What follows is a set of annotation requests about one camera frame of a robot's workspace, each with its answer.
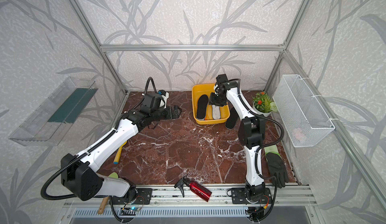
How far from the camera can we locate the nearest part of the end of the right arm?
→ 70 centimetres

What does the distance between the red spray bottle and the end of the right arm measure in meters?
0.44

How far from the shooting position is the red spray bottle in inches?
28.7
